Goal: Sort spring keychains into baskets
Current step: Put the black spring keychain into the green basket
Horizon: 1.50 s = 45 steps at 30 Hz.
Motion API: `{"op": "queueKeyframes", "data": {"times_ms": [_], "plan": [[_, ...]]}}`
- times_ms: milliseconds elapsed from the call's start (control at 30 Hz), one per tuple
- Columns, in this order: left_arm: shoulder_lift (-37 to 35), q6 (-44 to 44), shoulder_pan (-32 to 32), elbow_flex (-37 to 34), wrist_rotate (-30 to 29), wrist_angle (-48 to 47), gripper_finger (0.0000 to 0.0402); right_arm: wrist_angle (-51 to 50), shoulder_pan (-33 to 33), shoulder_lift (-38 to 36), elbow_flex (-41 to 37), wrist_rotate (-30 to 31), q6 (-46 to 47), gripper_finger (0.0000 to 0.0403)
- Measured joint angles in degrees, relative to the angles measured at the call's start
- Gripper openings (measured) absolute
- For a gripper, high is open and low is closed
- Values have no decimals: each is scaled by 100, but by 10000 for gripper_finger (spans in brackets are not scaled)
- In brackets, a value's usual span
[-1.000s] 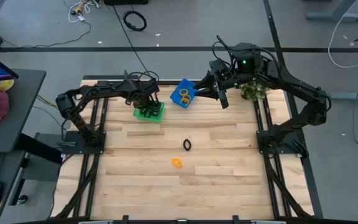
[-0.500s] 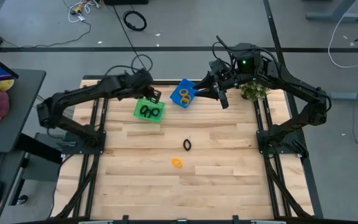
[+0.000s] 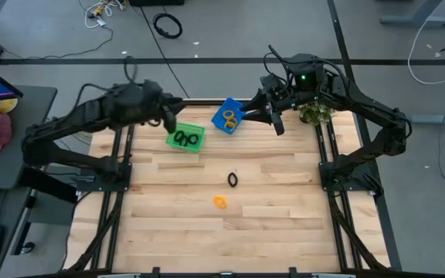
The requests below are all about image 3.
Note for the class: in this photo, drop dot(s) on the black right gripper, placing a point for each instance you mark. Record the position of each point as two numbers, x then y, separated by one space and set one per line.
278 96

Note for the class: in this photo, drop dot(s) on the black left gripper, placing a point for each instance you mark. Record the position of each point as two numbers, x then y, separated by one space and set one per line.
153 100

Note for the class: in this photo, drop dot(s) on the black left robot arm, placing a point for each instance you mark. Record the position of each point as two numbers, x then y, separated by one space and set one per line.
91 112

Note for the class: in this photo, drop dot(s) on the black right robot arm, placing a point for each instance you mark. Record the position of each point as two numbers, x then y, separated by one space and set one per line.
361 104

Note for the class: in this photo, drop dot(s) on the green plastic basket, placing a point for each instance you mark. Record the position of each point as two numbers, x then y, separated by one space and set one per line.
187 127

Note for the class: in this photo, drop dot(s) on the blue plastic basket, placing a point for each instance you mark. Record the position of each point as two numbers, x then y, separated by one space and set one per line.
218 119

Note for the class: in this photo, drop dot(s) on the potted artificial plant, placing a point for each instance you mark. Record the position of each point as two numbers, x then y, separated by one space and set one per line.
315 114

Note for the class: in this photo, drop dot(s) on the black floor box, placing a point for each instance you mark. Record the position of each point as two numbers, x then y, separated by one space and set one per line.
157 2

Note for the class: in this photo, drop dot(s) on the grey desk foot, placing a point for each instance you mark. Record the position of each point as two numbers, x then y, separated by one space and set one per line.
415 20
439 119

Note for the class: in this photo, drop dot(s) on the dark grey low desk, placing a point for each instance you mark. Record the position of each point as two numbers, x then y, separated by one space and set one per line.
14 208

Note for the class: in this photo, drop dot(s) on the black aluminium table frame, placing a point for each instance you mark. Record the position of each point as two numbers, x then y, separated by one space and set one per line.
207 102

